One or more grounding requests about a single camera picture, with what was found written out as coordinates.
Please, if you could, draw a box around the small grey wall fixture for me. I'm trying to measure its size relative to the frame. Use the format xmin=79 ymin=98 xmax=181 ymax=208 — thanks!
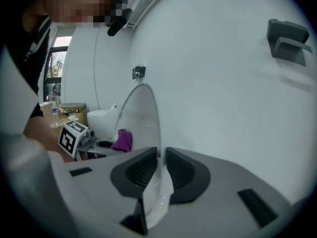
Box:
xmin=131 ymin=65 xmax=147 ymax=80

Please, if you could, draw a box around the purple cloth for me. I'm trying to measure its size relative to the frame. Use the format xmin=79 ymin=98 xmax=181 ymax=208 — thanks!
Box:
xmin=110 ymin=128 xmax=133 ymax=153

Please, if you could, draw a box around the person's head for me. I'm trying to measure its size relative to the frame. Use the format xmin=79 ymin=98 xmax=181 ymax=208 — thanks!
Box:
xmin=22 ymin=0 xmax=131 ymax=33

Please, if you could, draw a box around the clear plastic bottle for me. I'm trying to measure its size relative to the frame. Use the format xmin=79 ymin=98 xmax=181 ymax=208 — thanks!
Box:
xmin=51 ymin=95 xmax=60 ymax=129

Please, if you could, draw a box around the person's left forearm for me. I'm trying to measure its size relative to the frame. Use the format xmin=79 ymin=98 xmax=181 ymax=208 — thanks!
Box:
xmin=23 ymin=117 xmax=76 ymax=162

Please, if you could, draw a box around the small brown cardboard box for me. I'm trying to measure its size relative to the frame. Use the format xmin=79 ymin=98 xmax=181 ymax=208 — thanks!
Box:
xmin=39 ymin=101 xmax=54 ymax=131

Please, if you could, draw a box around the dark grey wall holder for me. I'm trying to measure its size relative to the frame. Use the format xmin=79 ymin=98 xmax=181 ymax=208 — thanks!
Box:
xmin=266 ymin=18 xmax=313 ymax=67

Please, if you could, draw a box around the large brown cardboard box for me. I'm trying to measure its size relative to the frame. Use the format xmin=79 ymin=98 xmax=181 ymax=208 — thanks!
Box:
xmin=57 ymin=102 xmax=88 ymax=131

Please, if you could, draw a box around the person's black shirt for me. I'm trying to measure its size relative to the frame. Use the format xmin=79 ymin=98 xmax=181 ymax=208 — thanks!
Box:
xmin=4 ymin=15 xmax=52 ymax=120

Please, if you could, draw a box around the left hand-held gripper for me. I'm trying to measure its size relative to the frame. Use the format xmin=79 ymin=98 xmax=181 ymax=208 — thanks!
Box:
xmin=58 ymin=119 xmax=98 ymax=159

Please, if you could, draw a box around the white toilet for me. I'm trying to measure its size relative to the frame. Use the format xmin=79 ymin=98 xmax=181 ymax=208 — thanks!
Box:
xmin=86 ymin=101 xmax=122 ymax=140

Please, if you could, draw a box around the black head-worn camera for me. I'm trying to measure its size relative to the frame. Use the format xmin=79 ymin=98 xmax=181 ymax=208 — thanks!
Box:
xmin=106 ymin=0 xmax=133 ymax=37

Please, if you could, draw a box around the white ceiling air vent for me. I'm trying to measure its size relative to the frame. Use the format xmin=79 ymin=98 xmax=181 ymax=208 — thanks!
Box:
xmin=125 ymin=0 xmax=177 ymax=30

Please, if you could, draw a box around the black framed window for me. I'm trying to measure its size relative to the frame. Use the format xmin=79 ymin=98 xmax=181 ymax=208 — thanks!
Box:
xmin=43 ymin=36 xmax=73 ymax=103

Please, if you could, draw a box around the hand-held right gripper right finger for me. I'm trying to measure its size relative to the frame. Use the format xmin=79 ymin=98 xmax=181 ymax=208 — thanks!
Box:
xmin=165 ymin=147 xmax=211 ymax=204

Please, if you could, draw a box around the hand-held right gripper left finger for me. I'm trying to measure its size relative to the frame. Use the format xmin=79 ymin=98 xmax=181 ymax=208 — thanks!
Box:
xmin=110 ymin=147 xmax=159 ymax=198

